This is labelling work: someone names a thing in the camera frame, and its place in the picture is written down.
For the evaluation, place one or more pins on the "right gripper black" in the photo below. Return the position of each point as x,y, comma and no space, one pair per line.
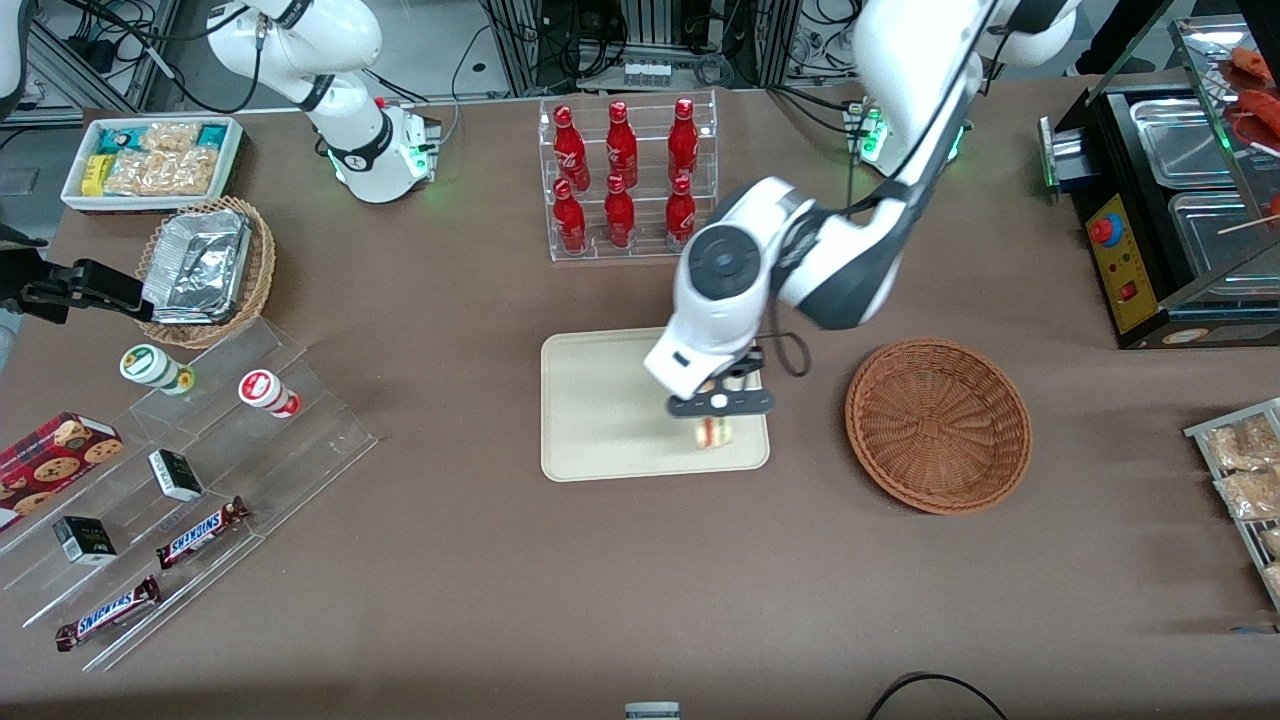
62,287

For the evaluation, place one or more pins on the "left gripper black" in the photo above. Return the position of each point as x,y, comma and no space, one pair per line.
742,374

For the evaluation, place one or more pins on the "triangle sandwich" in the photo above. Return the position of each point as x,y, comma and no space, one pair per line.
714,433

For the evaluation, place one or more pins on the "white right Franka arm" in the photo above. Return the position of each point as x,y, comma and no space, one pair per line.
350,150

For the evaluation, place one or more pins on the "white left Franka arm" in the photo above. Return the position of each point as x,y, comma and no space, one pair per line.
730,270

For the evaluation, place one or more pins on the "cream plastic tray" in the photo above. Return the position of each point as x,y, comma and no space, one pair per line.
600,410

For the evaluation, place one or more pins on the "light wicker basket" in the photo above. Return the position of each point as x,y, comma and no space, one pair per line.
262,260

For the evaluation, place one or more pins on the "brown wicker basket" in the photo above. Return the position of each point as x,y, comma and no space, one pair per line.
940,425

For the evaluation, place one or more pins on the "tray of packaged pastries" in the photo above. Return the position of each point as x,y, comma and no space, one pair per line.
1200,432

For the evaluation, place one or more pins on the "green lid yogurt cup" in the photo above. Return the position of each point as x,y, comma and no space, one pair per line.
150,366

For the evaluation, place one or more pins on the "aluminium foil containers stack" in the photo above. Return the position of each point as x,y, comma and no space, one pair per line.
200,265

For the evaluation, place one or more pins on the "white snack bin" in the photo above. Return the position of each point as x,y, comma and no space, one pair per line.
75,195

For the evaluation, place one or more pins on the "yellow snack pack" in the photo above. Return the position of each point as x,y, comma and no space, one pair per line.
95,175

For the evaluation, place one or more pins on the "large clear cracker bag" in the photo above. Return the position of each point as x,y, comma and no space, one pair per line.
165,172

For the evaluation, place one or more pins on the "teal snack pack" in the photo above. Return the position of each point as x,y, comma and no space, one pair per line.
116,140
212,135

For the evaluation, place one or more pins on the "clear acrylic bottle rack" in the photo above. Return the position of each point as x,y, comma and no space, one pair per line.
650,250

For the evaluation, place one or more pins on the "small clear cracker bag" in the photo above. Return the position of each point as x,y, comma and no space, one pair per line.
170,136

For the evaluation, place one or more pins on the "red cola bottle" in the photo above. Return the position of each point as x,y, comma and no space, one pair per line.
569,145
569,220
621,145
683,140
678,210
619,215

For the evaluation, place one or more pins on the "red lid yogurt cup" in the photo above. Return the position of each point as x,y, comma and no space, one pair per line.
265,390

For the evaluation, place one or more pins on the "red cookie box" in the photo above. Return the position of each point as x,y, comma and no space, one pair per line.
50,465

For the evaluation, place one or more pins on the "small black box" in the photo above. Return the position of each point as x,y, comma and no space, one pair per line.
176,475
85,540

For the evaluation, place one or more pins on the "clear acrylic step display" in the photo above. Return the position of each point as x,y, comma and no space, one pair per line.
300,450

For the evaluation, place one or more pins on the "Snickers chocolate bar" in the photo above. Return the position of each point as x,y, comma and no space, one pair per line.
200,533
108,614

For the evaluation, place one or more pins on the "small grey object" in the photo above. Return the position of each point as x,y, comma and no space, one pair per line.
652,711

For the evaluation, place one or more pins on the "black food warmer appliance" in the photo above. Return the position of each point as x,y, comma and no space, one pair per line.
1130,290

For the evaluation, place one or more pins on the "clear bag of snacks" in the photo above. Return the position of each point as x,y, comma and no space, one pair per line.
1250,495
1245,445

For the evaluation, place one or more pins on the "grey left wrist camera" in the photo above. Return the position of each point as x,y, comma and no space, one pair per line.
745,403

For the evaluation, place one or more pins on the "aluminium frame equipment rack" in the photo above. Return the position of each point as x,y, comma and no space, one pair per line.
520,40

